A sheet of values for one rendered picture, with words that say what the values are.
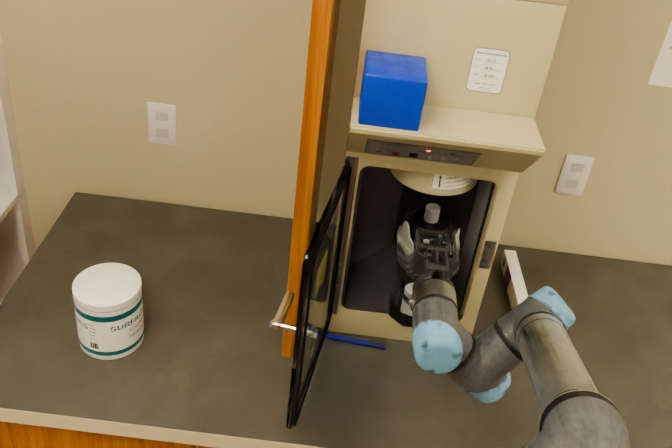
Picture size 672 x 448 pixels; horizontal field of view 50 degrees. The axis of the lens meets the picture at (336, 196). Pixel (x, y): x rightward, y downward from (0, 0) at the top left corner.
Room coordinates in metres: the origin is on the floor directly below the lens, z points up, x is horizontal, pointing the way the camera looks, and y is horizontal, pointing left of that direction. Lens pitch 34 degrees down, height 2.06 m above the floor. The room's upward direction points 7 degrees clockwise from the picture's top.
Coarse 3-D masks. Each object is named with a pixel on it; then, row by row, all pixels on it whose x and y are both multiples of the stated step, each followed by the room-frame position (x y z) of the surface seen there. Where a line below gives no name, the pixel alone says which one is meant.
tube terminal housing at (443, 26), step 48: (384, 0) 1.15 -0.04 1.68; (432, 0) 1.15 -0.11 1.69; (480, 0) 1.15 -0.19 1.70; (384, 48) 1.15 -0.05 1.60; (432, 48) 1.15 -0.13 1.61; (528, 48) 1.15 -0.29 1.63; (432, 96) 1.15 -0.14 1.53; (480, 96) 1.15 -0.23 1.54; (528, 96) 1.15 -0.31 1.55; (480, 240) 1.18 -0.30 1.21; (480, 288) 1.15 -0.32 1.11; (384, 336) 1.15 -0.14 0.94
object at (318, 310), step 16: (336, 192) 1.02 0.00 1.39; (336, 208) 1.03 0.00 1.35; (320, 224) 0.92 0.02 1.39; (336, 224) 1.06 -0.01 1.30; (336, 240) 1.08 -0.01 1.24; (304, 256) 0.84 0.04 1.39; (320, 256) 0.93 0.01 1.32; (336, 256) 1.11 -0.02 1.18; (304, 272) 0.83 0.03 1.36; (320, 272) 0.95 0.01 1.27; (304, 288) 0.83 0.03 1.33; (320, 288) 0.97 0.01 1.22; (320, 304) 0.99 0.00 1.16; (320, 320) 1.01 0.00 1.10; (320, 336) 1.04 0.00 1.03; (304, 352) 0.89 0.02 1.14; (304, 368) 0.90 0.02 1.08; (304, 384) 0.92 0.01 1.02; (288, 400) 0.83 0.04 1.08; (288, 416) 0.83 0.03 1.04
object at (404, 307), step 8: (400, 272) 1.13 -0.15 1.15; (400, 280) 1.12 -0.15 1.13; (408, 280) 1.11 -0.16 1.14; (400, 288) 1.12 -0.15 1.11; (408, 288) 1.11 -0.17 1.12; (392, 296) 1.14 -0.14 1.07; (400, 296) 1.12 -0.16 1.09; (408, 296) 1.11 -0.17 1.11; (400, 304) 1.11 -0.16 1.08; (408, 304) 1.10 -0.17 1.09; (408, 312) 1.10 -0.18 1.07
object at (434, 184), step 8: (400, 176) 1.20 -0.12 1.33; (408, 176) 1.19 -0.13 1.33; (416, 176) 1.18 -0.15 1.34; (424, 176) 1.18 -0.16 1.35; (432, 176) 1.18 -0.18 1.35; (440, 176) 1.18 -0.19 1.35; (448, 176) 1.18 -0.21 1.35; (408, 184) 1.18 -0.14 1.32; (416, 184) 1.17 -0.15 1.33; (424, 184) 1.17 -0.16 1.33; (432, 184) 1.17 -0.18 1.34; (440, 184) 1.17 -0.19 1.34; (448, 184) 1.17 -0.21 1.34; (456, 184) 1.18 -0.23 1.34; (464, 184) 1.19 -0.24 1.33; (472, 184) 1.21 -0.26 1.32; (424, 192) 1.16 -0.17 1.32; (432, 192) 1.16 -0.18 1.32; (440, 192) 1.16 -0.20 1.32; (448, 192) 1.17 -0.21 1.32; (456, 192) 1.17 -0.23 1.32; (464, 192) 1.18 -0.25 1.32
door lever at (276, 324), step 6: (288, 294) 0.95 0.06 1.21; (282, 300) 0.94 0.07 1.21; (288, 300) 0.94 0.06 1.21; (282, 306) 0.92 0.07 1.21; (288, 306) 0.92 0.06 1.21; (282, 312) 0.91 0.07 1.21; (276, 318) 0.89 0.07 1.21; (282, 318) 0.89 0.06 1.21; (270, 324) 0.88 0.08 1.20; (276, 324) 0.88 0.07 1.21; (282, 324) 0.88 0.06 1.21; (288, 324) 0.88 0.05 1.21; (288, 330) 0.87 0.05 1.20; (294, 330) 0.87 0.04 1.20
